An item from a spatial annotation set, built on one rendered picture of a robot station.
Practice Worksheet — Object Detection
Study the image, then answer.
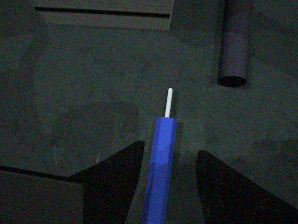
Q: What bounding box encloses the blue stylus with grey tip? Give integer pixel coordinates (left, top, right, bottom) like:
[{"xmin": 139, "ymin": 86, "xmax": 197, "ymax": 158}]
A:
[{"xmin": 141, "ymin": 88, "xmax": 177, "ymax": 224}]

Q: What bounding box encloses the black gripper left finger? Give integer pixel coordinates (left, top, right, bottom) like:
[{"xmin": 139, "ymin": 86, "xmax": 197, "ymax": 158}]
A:
[{"xmin": 0, "ymin": 140, "xmax": 145, "ymax": 224}]

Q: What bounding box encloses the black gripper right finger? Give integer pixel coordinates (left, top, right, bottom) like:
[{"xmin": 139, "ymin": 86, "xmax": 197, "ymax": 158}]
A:
[{"xmin": 195, "ymin": 150, "xmax": 298, "ymax": 224}]

